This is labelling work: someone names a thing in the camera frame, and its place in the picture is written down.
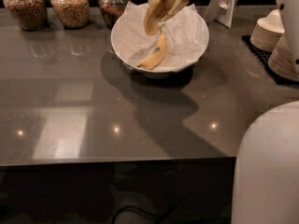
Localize white paper liner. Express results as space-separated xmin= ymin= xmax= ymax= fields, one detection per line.
xmin=116 ymin=2 xmax=204 ymax=73

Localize white bowl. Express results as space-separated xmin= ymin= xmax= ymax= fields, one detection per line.
xmin=110 ymin=1 xmax=210 ymax=79

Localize yellow banana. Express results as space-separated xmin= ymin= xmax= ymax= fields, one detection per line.
xmin=143 ymin=0 xmax=167 ymax=36
xmin=137 ymin=30 xmax=168 ymax=70

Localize black cable on floor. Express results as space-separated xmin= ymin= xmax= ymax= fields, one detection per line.
xmin=111 ymin=203 xmax=169 ymax=224

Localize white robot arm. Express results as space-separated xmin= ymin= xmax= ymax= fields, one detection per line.
xmin=231 ymin=0 xmax=299 ymax=224

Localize leftmost glass cereal jar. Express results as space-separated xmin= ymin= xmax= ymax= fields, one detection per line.
xmin=3 ymin=0 xmax=48 ymax=31

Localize front stack paper bowls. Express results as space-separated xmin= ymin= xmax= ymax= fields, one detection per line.
xmin=268 ymin=35 xmax=299 ymax=82

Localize black rubber mat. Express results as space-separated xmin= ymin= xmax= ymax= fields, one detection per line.
xmin=241 ymin=35 xmax=298 ymax=85

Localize glass cereal jar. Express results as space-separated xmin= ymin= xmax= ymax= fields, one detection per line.
xmin=98 ymin=0 xmax=131 ymax=28
xmin=50 ymin=0 xmax=90 ymax=29
xmin=3 ymin=0 xmax=48 ymax=31

